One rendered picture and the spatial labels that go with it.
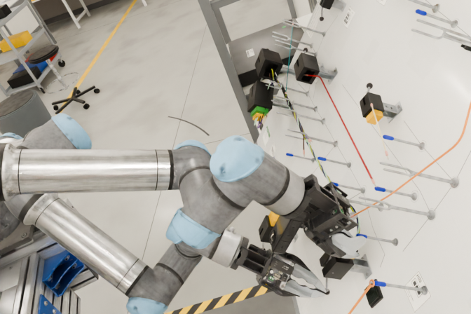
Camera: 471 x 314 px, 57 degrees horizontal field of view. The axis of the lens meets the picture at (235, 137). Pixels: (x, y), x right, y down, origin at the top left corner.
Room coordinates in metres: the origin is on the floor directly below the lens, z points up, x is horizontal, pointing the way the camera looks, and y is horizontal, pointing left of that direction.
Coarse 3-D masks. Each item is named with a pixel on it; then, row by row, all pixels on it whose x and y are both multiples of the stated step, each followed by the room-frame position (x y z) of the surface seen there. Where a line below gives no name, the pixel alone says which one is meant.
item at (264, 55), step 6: (264, 48) 1.34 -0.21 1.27; (264, 54) 1.29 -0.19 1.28; (270, 54) 1.30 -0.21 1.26; (276, 54) 1.32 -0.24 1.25; (258, 60) 1.32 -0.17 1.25; (264, 60) 1.26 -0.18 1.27; (270, 60) 1.25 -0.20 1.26; (276, 60) 1.26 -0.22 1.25; (258, 66) 1.30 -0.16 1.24; (264, 66) 1.26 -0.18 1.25; (270, 66) 1.29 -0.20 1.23; (276, 66) 1.26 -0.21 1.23; (282, 66) 1.29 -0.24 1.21; (258, 72) 1.28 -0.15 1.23; (264, 72) 1.26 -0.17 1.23; (270, 72) 1.30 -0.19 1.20; (276, 72) 1.25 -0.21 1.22; (288, 72) 1.29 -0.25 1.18; (294, 72) 1.30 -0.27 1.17
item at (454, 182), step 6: (384, 168) 0.48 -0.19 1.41; (402, 168) 0.49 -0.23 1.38; (408, 168) 0.49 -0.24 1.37; (402, 174) 0.47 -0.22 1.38; (408, 174) 0.47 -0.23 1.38; (414, 174) 0.48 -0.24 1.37; (420, 174) 0.48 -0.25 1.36; (438, 180) 0.47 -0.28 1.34; (444, 180) 0.47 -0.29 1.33; (450, 180) 0.47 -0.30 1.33; (456, 180) 0.47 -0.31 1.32; (456, 186) 0.46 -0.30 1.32
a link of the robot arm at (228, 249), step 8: (224, 232) 0.65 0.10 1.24; (232, 232) 0.66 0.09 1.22; (224, 240) 0.63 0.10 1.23; (232, 240) 0.63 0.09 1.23; (240, 240) 0.64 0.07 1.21; (224, 248) 0.62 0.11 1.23; (232, 248) 0.62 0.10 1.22; (216, 256) 0.62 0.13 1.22; (224, 256) 0.61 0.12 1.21; (232, 256) 0.61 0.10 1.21; (224, 264) 0.61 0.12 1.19
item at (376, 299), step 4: (376, 280) 0.49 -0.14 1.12; (372, 284) 0.49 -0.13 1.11; (372, 288) 0.48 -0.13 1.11; (376, 288) 0.48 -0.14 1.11; (380, 288) 0.48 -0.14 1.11; (368, 292) 0.49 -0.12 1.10; (372, 292) 0.48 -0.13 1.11; (376, 292) 0.47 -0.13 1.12; (380, 292) 0.47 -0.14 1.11; (368, 296) 0.48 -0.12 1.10; (372, 296) 0.47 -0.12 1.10; (376, 296) 0.46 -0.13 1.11; (380, 296) 0.46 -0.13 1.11; (368, 300) 0.48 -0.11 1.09; (372, 300) 0.47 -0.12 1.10; (376, 300) 0.46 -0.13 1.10; (380, 300) 0.46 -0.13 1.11; (372, 304) 0.47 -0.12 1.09
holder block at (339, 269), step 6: (324, 258) 0.56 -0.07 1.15; (336, 258) 0.53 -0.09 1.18; (324, 264) 0.56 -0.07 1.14; (330, 264) 0.53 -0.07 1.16; (336, 264) 0.52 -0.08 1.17; (342, 264) 0.52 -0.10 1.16; (348, 264) 0.52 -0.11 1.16; (324, 270) 0.54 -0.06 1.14; (330, 270) 0.53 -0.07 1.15; (336, 270) 0.53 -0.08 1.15; (342, 270) 0.52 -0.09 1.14; (348, 270) 0.52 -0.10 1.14; (324, 276) 0.53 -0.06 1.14; (330, 276) 0.53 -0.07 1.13; (336, 276) 0.53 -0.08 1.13; (342, 276) 0.53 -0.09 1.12
